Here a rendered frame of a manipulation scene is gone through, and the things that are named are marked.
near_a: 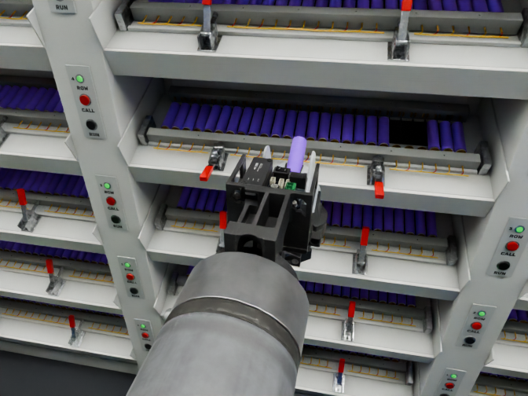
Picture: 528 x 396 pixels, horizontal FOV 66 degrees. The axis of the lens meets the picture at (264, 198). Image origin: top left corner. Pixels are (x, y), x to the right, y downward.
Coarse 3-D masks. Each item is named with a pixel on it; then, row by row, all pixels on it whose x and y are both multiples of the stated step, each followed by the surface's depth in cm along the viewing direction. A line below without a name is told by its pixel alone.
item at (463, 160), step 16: (160, 128) 72; (192, 144) 71; (208, 144) 71; (224, 144) 70; (240, 144) 69; (256, 144) 69; (272, 144) 68; (288, 144) 68; (320, 144) 68; (336, 144) 67; (352, 144) 67; (320, 160) 67; (384, 160) 67; (400, 160) 66; (416, 160) 65; (432, 160) 65; (448, 160) 64; (464, 160) 64; (480, 160) 63
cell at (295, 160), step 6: (294, 138) 50; (300, 138) 50; (294, 144) 49; (300, 144) 49; (294, 150) 48; (300, 150) 48; (294, 156) 48; (300, 156) 48; (288, 162) 48; (294, 162) 47; (300, 162) 47; (294, 168) 46; (300, 168) 47
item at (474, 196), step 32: (160, 96) 81; (384, 96) 73; (416, 96) 71; (448, 96) 70; (128, 128) 69; (480, 128) 70; (128, 160) 71; (160, 160) 71; (192, 160) 71; (352, 192) 66; (384, 192) 65; (416, 192) 64; (448, 192) 63; (480, 192) 63
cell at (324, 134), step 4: (324, 112) 72; (324, 116) 72; (328, 116) 72; (320, 120) 72; (324, 120) 71; (328, 120) 72; (320, 124) 71; (324, 124) 71; (328, 124) 71; (320, 128) 71; (324, 128) 70; (328, 128) 71; (320, 132) 70; (324, 132) 70; (328, 132) 70; (320, 136) 69; (324, 136) 69
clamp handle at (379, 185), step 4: (376, 168) 63; (380, 168) 63; (376, 172) 64; (380, 172) 64; (376, 176) 63; (380, 176) 63; (376, 180) 62; (380, 180) 62; (376, 184) 60; (380, 184) 60; (376, 188) 60; (380, 188) 60; (376, 192) 58; (380, 192) 58; (376, 196) 58; (380, 196) 58
